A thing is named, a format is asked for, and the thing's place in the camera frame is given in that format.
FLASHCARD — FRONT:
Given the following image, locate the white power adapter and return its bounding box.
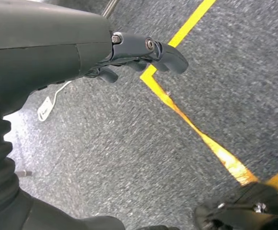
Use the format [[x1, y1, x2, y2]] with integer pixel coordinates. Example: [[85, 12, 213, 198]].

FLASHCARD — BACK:
[[37, 80, 73, 123]]

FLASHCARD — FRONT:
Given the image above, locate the chrome stanchion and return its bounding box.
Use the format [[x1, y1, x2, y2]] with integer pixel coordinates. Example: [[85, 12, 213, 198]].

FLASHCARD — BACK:
[[102, 0, 120, 19]]

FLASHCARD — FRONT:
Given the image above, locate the yellow floor tape square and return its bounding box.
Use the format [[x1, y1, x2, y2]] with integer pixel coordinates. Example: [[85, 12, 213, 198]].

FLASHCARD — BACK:
[[139, 0, 278, 195]]

